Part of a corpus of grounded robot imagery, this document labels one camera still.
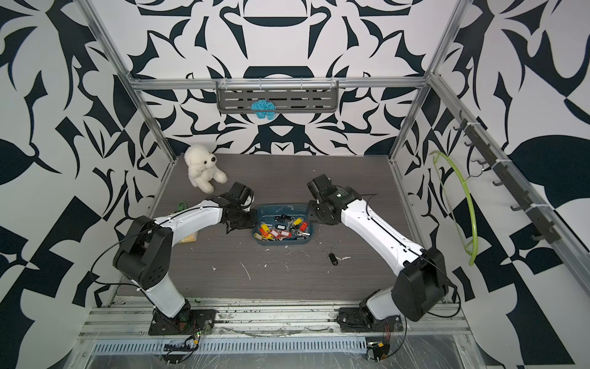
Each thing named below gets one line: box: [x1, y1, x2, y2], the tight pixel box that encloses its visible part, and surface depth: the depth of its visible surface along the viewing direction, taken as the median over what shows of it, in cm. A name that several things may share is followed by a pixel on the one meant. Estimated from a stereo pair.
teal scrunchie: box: [250, 99, 277, 121], surface depth 93 cm
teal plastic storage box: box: [251, 203, 315, 246], surface depth 96 cm
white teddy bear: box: [184, 144, 229, 194], surface depth 99 cm
